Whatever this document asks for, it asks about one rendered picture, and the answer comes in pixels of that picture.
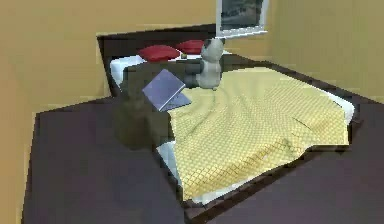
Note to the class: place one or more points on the grey open laptop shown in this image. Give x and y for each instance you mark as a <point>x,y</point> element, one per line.
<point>164,89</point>

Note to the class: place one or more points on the grey teddy bear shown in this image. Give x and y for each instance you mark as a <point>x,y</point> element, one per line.
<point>210,68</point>

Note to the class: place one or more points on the small dark box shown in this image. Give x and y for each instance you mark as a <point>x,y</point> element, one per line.
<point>184,56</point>

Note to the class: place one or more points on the yellow checked bed cover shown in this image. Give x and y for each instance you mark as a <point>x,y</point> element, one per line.
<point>253,126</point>

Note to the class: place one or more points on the red pillow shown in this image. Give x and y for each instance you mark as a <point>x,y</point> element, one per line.
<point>159,53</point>
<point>191,46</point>

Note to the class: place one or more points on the dark wooden bed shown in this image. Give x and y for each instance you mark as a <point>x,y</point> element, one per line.
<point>110,46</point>

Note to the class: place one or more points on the white framed window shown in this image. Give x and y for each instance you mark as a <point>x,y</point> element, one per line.
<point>241,15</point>

